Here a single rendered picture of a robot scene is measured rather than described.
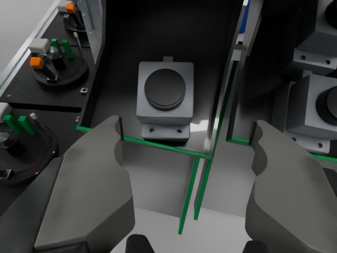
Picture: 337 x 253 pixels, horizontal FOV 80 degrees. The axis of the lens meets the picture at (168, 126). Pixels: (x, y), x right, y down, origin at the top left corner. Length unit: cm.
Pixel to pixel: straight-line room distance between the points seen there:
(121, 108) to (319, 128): 18
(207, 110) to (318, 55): 12
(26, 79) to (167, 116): 55
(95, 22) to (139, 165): 22
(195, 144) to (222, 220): 36
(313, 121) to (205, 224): 39
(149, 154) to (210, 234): 27
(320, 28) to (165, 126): 16
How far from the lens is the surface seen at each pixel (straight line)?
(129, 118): 22
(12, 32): 111
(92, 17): 26
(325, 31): 23
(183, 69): 16
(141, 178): 37
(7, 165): 50
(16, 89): 66
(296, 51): 25
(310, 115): 20
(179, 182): 36
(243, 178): 39
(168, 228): 52
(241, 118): 24
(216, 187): 39
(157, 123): 18
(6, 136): 46
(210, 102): 22
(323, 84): 21
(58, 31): 83
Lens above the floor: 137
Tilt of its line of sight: 55 degrees down
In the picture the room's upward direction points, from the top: 8 degrees clockwise
